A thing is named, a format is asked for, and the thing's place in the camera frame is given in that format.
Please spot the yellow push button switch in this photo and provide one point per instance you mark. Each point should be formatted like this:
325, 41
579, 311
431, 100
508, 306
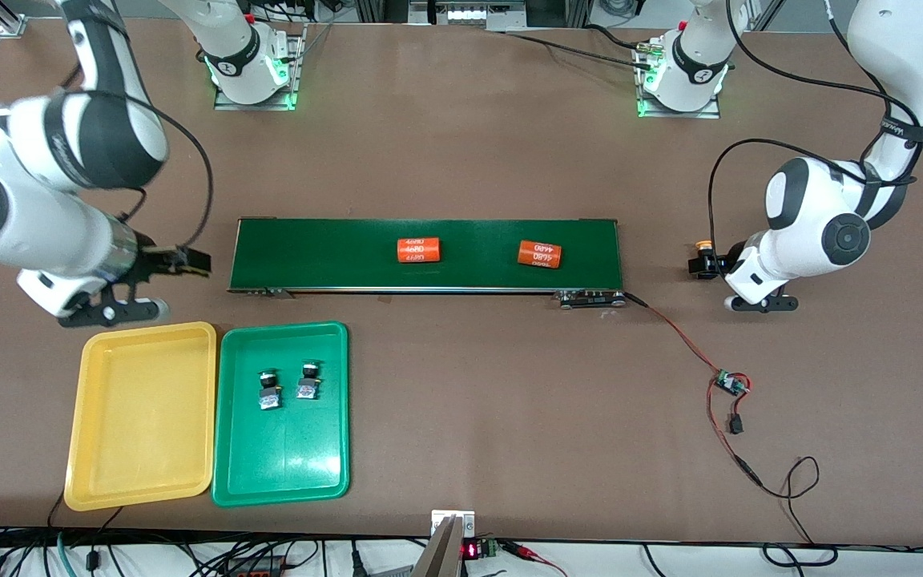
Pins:
707, 264

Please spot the green conveyor belt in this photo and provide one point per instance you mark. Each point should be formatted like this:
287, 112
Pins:
309, 256

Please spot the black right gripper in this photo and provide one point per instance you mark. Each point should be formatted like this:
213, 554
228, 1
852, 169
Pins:
159, 260

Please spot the metal rack device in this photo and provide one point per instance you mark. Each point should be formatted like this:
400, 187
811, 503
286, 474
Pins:
469, 12

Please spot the green push button switch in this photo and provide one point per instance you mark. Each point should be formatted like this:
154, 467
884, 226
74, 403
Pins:
309, 383
269, 393

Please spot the yellow plastic tray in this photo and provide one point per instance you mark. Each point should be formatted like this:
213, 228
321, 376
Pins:
141, 417

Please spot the black power strip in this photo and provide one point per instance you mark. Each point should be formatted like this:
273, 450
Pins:
257, 567

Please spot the aluminium frame post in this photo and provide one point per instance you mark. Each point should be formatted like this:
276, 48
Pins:
9, 26

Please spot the metal table edge bracket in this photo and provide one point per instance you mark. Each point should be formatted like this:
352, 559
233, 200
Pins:
439, 517

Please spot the red LED display module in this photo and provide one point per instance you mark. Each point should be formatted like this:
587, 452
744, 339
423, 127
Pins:
471, 550

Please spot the grey metal mount bar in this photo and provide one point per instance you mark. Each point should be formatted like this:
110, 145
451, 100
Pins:
439, 557

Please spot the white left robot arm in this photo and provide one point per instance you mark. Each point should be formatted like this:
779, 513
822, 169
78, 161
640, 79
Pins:
814, 224

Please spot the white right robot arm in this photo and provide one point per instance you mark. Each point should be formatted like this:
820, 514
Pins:
45, 232

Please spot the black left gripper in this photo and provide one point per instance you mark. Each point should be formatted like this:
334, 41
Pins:
719, 262

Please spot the small controller circuit board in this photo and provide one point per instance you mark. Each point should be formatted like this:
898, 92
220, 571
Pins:
727, 382

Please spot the black inline rocker switch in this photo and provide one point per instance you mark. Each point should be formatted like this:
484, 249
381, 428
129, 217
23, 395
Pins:
736, 425

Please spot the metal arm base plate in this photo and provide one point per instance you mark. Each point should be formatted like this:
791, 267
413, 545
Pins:
298, 80
682, 114

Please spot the green plastic tray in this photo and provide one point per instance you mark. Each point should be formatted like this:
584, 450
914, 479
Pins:
281, 457

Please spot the red clip lead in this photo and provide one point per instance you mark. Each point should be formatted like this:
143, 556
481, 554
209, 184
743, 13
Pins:
527, 551

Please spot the orange 4680 cylinder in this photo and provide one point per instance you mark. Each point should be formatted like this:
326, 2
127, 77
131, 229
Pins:
417, 250
539, 254

